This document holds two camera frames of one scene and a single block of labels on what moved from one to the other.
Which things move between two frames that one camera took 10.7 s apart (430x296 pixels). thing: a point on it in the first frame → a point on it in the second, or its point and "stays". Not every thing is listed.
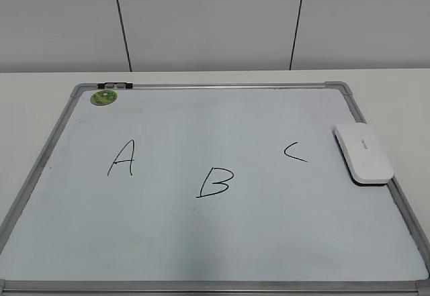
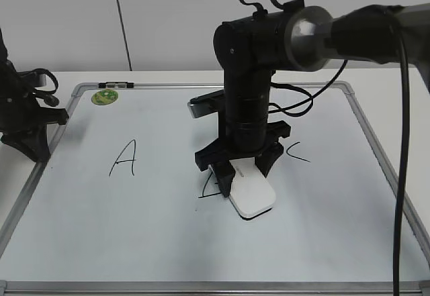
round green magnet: [103, 97] stays
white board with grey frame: [207, 188] stays
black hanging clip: [115, 85] stays
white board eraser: [363, 154] → [252, 194]
